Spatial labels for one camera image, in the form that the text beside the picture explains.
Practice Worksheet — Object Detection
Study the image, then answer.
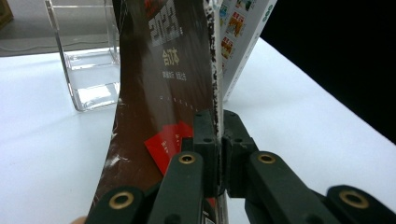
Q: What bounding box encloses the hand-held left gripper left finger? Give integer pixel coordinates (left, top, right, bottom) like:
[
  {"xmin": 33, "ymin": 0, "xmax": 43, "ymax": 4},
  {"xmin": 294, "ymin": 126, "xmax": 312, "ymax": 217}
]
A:
[{"xmin": 147, "ymin": 108, "xmax": 219, "ymax": 224}]

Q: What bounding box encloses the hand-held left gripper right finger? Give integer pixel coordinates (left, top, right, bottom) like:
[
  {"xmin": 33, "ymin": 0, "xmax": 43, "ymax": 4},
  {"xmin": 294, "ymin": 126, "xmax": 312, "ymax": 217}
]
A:
[{"xmin": 220, "ymin": 109, "xmax": 341, "ymax": 224}]

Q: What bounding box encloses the black magazine with red patch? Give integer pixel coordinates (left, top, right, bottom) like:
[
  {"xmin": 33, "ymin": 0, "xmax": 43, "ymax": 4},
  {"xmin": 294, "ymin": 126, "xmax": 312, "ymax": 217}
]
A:
[{"xmin": 88, "ymin": 0, "xmax": 226, "ymax": 224}]

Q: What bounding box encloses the clear acrylic magazine holder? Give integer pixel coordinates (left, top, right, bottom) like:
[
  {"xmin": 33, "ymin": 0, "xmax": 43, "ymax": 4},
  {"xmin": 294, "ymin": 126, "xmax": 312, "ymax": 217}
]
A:
[{"xmin": 44, "ymin": 0, "xmax": 122, "ymax": 113}]

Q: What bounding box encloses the white magazine with picture grid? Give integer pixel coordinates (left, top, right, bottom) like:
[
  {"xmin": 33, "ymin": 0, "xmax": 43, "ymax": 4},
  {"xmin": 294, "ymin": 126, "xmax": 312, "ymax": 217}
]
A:
[{"xmin": 218, "ymin": 0, "xmax": 279, "ymax": 104}]

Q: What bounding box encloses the white table board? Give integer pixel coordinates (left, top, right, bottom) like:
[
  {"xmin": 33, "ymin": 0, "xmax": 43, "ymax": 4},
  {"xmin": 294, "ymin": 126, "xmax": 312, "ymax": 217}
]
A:
[{"xmin": 0, "ymin": 36, "xmax": 396, "ymax": 224}]

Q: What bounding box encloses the brown cardboard box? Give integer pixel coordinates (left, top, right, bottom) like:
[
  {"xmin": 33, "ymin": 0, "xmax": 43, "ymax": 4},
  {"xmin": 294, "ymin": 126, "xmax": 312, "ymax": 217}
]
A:
[{"xmin": 0, "ymin": 0, "xmax": 14, "ymax": 31}]

